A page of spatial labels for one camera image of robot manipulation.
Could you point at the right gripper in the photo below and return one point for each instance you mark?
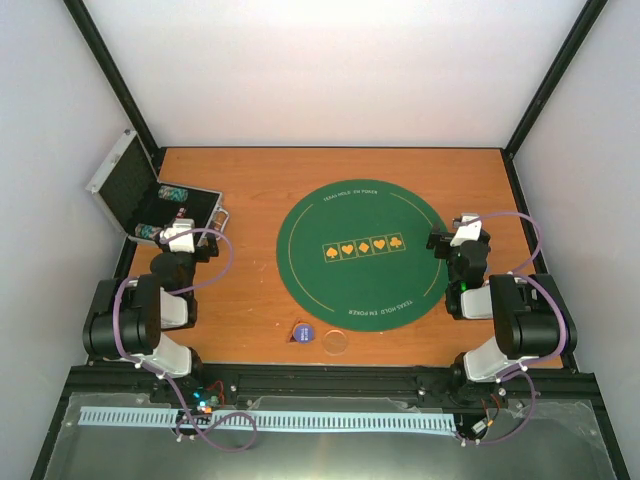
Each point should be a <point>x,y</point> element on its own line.
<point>441,239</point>

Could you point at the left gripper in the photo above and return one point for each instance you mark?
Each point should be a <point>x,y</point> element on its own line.
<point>204,254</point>

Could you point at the blue big blind button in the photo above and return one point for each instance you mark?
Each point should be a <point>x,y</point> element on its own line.
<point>303,333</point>

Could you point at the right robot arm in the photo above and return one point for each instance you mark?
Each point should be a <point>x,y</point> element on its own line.
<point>531,323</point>

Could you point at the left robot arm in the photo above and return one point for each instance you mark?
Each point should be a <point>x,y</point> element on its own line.
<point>129,318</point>

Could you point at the near poker chip stack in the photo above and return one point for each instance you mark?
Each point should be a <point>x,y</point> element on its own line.
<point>147,232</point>

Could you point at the poker chip stack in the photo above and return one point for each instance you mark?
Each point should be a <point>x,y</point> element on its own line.
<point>147,232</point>
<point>172,193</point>

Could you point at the far poker chip stack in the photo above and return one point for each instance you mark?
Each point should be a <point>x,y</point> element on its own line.
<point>172,193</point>

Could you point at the round green poker mat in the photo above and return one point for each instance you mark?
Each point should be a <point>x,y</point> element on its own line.
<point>353,254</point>

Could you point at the aluminium poker chip case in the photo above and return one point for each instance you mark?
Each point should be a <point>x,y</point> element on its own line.
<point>126,185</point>

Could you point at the red black triangular all-in marker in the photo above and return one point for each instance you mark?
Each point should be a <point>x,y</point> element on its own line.
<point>290,338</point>

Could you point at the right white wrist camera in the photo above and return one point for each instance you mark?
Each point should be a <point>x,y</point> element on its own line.
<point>468,227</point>

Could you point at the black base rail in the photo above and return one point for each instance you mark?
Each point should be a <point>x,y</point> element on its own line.
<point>425,387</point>

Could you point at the light blue cable duct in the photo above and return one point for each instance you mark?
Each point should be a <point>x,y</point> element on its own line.
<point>273,421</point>

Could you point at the left black frame post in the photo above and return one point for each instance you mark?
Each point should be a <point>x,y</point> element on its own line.
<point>94,40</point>

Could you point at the black frame post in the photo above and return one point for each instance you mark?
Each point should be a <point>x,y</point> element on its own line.
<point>579,31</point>
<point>94,40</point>

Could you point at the right black frame post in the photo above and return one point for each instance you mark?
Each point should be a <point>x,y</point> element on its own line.
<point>579,31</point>

